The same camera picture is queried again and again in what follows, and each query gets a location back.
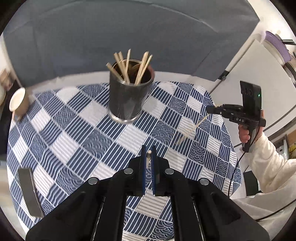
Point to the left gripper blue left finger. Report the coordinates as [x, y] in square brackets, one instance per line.
[141, 171]

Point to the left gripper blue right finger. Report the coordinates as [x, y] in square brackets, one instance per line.
[155, 172]

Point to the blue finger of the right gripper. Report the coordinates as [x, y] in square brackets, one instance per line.
[210, 109]

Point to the wooden chopstick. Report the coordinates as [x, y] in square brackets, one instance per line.
[144, 58]
[143, 70]
[122, 61]
[187, 135]
[126, 78]
[149, 155]
[127, 60]
[112, 70]

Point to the white sleeve forearm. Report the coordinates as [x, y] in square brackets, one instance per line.
[276, 177]

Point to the person's right hand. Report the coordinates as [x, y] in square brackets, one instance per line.
[244, 134]

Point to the white cabinet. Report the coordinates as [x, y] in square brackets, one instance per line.
[259, 67]

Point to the grey fabric backdrop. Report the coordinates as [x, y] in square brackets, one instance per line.
[49, 39]

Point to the purple colander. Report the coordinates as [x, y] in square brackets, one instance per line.
[278, 44]

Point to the blue white patterned tablecloth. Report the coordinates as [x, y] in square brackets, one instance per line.
[67, 137]

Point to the black cylindrical utensil holder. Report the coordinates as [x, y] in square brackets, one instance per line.
[127, 99]

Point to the black smartphone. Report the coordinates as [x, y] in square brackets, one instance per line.
[29, 192]

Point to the beige ceramic mug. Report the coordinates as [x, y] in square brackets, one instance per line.
[19, 103]

